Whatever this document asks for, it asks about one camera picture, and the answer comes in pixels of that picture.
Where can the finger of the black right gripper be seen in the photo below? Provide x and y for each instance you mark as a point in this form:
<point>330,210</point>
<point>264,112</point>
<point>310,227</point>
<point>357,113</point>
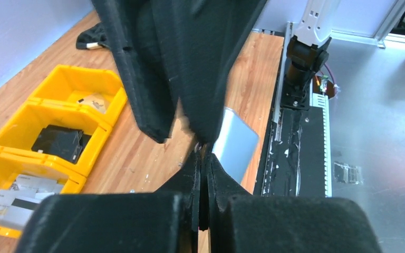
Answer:
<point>199,43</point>
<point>131,33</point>

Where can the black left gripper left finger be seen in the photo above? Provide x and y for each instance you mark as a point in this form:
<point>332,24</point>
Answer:
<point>165,220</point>

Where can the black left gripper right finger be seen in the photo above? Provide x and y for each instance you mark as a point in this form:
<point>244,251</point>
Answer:
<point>242,222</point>

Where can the beige card in right bin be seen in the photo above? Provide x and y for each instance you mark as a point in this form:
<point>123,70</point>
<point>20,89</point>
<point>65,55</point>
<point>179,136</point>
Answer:
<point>96,101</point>

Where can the black card holders in bin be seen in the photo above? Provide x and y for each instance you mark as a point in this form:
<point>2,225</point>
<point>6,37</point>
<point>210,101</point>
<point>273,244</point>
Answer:
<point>62,142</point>

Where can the silver cards in bin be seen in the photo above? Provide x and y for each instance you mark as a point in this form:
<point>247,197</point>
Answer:
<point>18,202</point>

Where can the yellow bin with cards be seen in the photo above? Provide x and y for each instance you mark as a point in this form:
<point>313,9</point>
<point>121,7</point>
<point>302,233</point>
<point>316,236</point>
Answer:
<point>12,165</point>

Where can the black plush flower blanket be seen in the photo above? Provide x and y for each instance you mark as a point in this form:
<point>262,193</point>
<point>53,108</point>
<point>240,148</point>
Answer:
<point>92,38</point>

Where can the yellow bin right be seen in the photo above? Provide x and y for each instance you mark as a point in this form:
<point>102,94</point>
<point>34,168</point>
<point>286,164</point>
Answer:
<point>65,84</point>

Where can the yellow bin with holders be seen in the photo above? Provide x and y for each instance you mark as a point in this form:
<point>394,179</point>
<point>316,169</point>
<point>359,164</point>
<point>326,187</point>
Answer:
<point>20,132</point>

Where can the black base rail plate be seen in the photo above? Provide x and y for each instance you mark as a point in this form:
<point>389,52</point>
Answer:
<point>295,160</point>

